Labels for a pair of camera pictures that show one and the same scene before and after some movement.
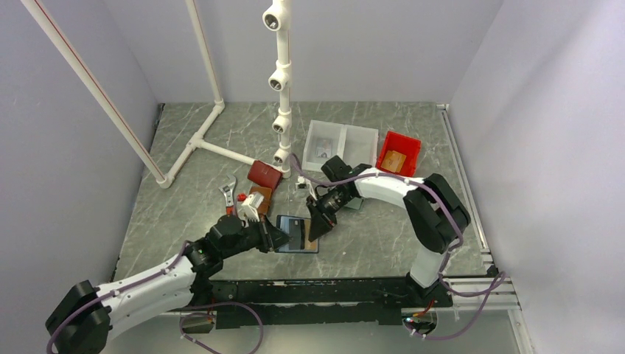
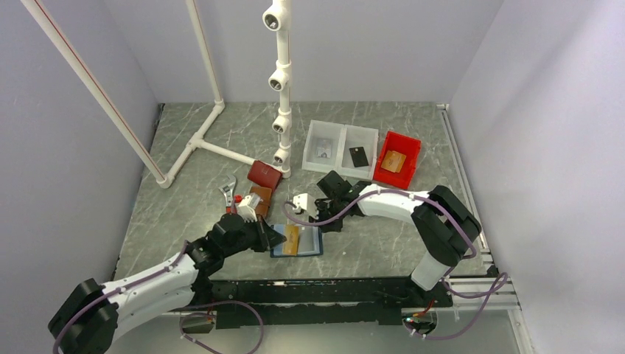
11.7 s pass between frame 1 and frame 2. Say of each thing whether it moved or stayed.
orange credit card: stayed
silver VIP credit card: stayed
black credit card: moved
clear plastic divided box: stayed
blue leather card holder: moved
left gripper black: stayed
